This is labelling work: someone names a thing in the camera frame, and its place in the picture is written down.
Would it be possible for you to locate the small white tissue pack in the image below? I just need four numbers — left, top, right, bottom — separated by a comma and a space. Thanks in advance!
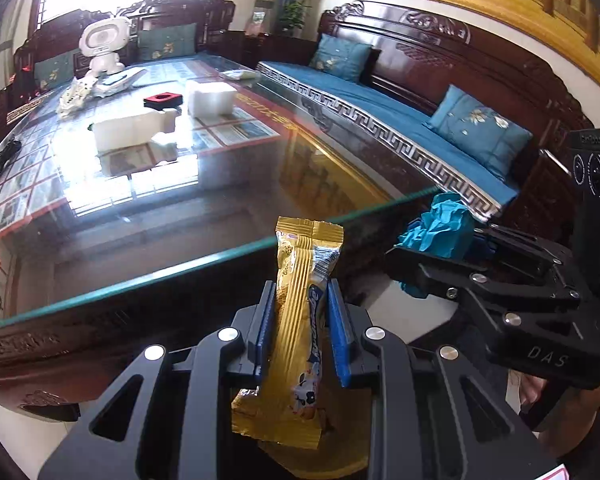
221, 70, 260, 81

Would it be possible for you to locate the far sofa teal pillow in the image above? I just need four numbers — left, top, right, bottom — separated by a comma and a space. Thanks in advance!
137, 23, 197, 62

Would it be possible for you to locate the far sofa left pillow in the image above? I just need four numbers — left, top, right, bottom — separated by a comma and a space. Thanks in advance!
34, 49, 79, 91

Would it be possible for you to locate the white plastic bottle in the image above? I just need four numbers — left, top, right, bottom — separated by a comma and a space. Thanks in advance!
91, 108, 178, 153

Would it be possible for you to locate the teal wrapper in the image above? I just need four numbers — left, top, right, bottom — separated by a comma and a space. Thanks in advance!
395, 190, 477, 299

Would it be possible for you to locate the teal embroidered pillow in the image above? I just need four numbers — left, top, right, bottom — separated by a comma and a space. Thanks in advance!
309, 35, 372, 82
425, 84, 533, 180

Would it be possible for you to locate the right hand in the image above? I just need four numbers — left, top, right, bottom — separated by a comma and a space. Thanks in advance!
538, 386, 600, 457

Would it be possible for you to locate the long wooden sofa blue cushion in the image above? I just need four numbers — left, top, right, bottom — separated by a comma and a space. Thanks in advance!
255, 0, 596, 224

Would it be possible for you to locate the far wooden sofa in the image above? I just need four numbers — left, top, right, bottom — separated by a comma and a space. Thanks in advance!
0, 0, 236, 140

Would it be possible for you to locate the white toy robot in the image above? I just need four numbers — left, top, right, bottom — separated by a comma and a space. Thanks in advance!
79, 16, 131, 77

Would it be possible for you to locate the white blue flat package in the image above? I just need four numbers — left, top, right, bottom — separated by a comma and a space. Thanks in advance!
92, 68, 146, 98

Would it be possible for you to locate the black camera mount box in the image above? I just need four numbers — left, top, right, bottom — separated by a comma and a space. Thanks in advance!
569, 128, 600, 302

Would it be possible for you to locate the white crumpled plastic bag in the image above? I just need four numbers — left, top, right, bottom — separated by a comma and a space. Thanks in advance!
56, 75, 97, 119

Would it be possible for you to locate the white foam block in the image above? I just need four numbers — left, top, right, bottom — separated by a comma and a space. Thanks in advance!
186, 81, 237, 118

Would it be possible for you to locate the corner potted plant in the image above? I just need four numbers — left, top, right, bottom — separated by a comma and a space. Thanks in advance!
277, 0, 311, 37

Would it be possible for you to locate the red black foam box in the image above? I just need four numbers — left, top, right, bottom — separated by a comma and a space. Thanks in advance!
143, 92, 183, 110

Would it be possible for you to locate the yellow snack wrapper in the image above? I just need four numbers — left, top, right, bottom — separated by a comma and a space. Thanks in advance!
232, 217, 344, 450

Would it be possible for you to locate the black cable bundle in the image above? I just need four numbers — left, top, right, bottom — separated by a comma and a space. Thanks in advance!
0, 136, 24, 181

